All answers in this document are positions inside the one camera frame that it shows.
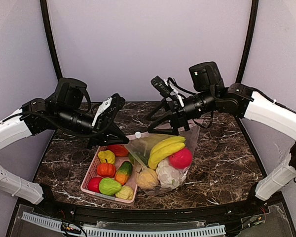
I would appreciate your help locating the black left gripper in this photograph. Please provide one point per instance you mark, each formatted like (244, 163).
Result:
(104, 126)

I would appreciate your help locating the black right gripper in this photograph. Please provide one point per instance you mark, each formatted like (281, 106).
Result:
(175, 114)

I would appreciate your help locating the green toy cucumber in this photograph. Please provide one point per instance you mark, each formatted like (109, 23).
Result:
(140, 158)

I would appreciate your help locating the yellow toy banana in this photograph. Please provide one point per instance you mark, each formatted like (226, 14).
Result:
(164, 149)

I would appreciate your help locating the clear dotted zip top bag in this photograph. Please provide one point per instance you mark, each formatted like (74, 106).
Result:
(162, 160)

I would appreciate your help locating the red toy apple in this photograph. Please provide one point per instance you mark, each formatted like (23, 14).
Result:
(181, 159)

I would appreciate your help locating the yellow toy cauliflower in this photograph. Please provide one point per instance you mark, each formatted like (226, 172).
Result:
(147, 179)

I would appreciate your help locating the white toy cauliflower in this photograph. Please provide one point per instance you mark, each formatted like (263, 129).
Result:
(168, 176)

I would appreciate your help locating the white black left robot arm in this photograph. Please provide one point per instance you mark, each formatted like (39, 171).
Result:
(66, 109)

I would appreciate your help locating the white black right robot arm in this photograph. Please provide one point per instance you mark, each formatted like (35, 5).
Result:
(239, 100)

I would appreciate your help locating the red toy pepper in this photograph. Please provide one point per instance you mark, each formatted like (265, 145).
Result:
(118, 150)

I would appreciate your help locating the yellow toy pepper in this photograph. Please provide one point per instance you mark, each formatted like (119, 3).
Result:
(107, 156)

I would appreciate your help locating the orange toy pumpkin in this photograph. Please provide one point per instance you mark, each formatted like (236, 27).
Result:
(106, 169)

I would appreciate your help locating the green orange toy mango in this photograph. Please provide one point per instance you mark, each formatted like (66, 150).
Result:
(124, 173)

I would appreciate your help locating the pink plastic basket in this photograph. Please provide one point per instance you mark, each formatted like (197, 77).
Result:
(92, 172)

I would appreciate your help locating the red toy tomato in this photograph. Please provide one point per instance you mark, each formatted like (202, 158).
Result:
(93, 184)

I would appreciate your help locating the pale yellow toy fruit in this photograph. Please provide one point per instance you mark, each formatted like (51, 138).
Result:
(126, 193)

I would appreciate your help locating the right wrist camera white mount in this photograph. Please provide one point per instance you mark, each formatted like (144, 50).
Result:
(168, 89)

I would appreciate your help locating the black front table rail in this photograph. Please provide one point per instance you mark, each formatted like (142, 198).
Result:
(189, 203)

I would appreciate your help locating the white slotted cable duct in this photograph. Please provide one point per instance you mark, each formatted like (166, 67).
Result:
(115, 230)

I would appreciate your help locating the black left frame post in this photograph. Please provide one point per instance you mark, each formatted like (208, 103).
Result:
(50, 38)

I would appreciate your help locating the black frame post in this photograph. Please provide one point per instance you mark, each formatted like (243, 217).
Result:
(248, 40)
(50, 38)

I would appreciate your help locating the black right frame post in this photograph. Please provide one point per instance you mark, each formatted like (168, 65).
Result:
(248, 40)

